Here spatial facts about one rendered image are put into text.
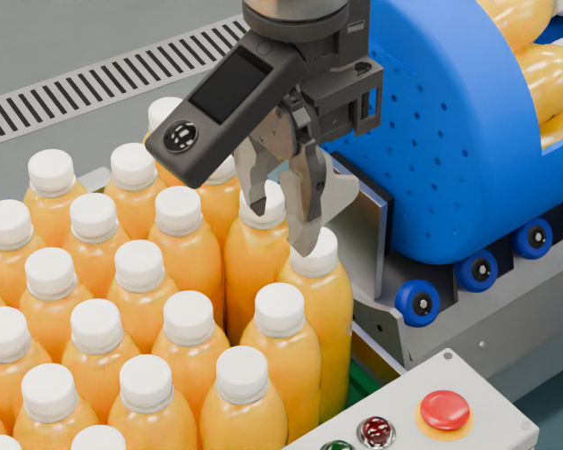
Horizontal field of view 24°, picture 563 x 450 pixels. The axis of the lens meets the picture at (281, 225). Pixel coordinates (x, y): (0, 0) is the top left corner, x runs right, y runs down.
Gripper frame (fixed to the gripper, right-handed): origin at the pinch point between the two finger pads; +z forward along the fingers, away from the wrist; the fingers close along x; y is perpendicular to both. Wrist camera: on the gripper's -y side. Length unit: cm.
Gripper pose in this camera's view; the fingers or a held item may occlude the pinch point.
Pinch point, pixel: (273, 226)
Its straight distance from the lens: 98.9
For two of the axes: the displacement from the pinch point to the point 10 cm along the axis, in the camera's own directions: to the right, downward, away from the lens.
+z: 0.1, 7.2, 6.9
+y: 8.0, -4.2, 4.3
